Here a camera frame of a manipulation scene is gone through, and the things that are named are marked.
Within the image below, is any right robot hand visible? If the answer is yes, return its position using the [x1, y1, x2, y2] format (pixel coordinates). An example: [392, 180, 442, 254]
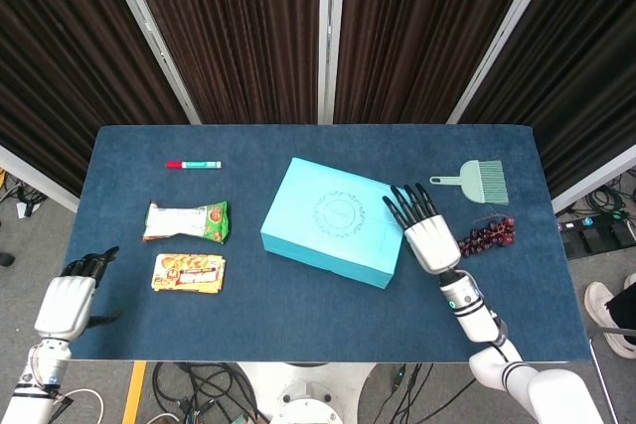
[382, 183, 462, 275]

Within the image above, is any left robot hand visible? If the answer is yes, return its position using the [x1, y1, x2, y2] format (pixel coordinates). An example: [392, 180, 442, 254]
[33, 245, 123, 344]

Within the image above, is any light blue shoe box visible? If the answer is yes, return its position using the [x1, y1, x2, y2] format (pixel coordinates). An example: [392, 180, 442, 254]
[259, 156, 406, 290]

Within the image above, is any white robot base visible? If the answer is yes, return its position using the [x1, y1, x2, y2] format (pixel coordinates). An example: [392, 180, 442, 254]
[236, 361, 379, 424]

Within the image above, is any dark red grape bunch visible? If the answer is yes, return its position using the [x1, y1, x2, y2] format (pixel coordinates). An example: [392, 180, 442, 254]
[456, 214, 518, 259]

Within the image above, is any mint green hand brush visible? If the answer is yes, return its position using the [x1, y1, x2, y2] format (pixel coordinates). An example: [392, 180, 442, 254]
[428, 159, 511, 206]

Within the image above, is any yellow snack packet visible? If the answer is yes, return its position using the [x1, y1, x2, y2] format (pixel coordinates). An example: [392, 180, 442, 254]
[150, 252, 228, 295]

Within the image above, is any green and white snack packet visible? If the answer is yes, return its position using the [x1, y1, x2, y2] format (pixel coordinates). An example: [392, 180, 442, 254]
[142, 200, 233, 245]

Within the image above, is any red capped marker pen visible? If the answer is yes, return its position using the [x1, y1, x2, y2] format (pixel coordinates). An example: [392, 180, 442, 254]
[165, 160, 223, 171]

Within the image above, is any black trouser leg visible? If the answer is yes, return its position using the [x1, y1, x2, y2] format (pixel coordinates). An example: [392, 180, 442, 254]
[606, 284, 636, 334]

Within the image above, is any brown curtain partition panel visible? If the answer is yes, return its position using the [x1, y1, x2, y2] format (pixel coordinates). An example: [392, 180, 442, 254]
[446, 0, 636, 214]
[98, 0, 332, 126]
[320, 0, 565, 126]
[0, 0, 203, 212]

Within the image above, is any white floor cable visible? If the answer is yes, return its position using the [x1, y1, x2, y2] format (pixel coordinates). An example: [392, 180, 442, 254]
[62, 388, 105, 424]

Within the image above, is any black velcro strap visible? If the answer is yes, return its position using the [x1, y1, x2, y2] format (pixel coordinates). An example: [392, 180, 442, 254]
[489, 315, 510, 347]

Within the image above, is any black floor cable bundle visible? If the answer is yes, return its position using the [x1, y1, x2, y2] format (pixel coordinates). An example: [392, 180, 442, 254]
[585, 178, 636, 221]
[151, 361, 264, 424]

